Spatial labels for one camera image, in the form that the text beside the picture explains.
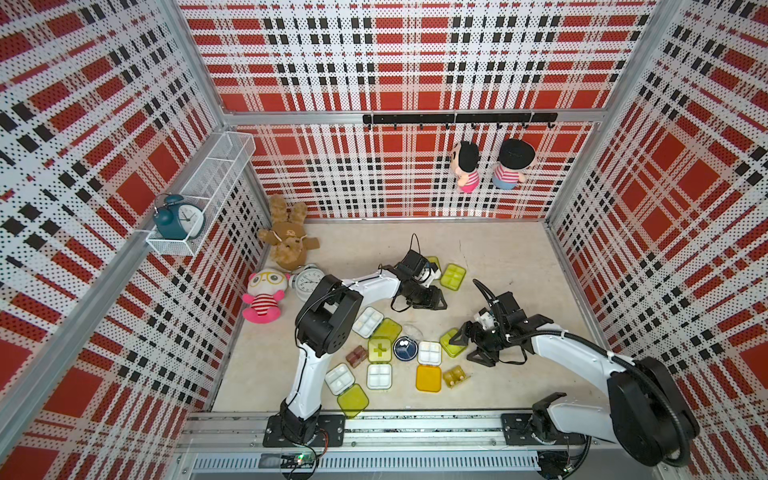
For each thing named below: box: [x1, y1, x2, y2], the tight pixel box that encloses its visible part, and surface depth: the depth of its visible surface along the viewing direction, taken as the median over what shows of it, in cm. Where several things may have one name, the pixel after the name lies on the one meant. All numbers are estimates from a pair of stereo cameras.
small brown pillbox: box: [346, 345, 368, 368], surface depth 87 cm
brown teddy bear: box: [258, 195, 320, 271], surface depth 106 cm
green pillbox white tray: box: [440, 263, 466, 291], surface depth 105 cm
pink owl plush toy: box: [242, 268, 290, 325], surface depth 95 cm
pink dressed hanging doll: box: [451, 141, 480, 194], surface depth 98 cm
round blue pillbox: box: [393, 336, 419, 361], surface depth 88 cm
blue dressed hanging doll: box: [492, 138, 536, 190], surface depth 100 cm
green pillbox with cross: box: [368, 336, 392, 364], surface depth 88 cm
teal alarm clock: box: [153, 192, 206, 240], surface depth 63 cm
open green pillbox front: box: [324, 362, 369, 419], surface depth 82 cm
